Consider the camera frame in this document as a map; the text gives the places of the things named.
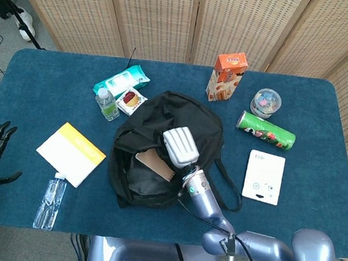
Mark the black fabric bag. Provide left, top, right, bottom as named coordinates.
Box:
left=103, top=85, right=254, bottom=221

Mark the green chips can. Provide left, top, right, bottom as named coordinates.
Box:
left=233, top=109, right=299, bottom=153

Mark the teal wet wipes pack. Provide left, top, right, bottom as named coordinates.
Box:
left=92, top=61, right=152, bottom=101

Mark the orange biscuit box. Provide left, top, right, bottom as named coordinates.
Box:
left=204, top=49, right=251, bottom=106

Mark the clear water bottle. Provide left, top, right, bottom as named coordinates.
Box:
left=32, top=170, right=69, bottom=232

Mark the clear round jar of clips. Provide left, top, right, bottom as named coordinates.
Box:
left=248, top=86, right=284, bottom=121

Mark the white shoe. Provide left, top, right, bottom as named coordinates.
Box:
left=12, top=7, right=38, bottom=43

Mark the blue table cloth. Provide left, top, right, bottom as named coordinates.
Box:
left=0, top=44, right=348, bottom=261

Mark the small green label drink bottle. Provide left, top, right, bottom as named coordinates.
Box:
left=92, top=86, right=123, bottom=123

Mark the brown item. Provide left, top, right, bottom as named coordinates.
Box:
left=133, top=147, right=179, bottom=183

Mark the grey robot torso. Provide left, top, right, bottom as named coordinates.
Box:
left=85, top=234, right=223, bottom=261

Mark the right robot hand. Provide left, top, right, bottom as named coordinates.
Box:
left=159, top=125, right=202, bottom=171

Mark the black tripod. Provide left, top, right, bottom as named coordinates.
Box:
left=0, top=0, right=51, bottom=51

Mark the yellow and white notebook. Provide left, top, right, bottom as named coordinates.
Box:
left=32, top=119, right=110, bottom=192

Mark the white snack packet red picture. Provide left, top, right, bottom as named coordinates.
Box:
left=114, top=86, right=149, bottom=118

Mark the wicker folding screen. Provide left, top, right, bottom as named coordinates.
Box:
left=0, top=0, right=348, bottom=261

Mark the thin black stick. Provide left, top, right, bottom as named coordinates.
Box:
left=126, top=46, right=137, bottom=71

